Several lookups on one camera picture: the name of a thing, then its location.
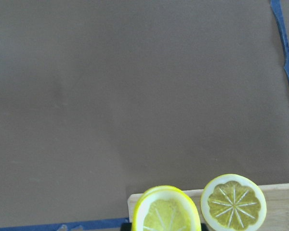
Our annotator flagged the yellow lemon slice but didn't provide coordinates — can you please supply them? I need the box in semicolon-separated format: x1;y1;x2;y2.
131;185;201;231

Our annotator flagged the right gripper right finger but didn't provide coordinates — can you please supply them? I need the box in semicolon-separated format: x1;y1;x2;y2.
201;223;209;231

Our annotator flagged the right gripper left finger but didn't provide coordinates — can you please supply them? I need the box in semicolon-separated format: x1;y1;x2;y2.
120;223;132;231

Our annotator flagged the lemon slice on board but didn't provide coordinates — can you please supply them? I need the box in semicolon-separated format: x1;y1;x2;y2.
200;174;267;231

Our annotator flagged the wooden cutting board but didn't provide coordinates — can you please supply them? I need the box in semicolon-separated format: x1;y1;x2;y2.
127;183;289;231

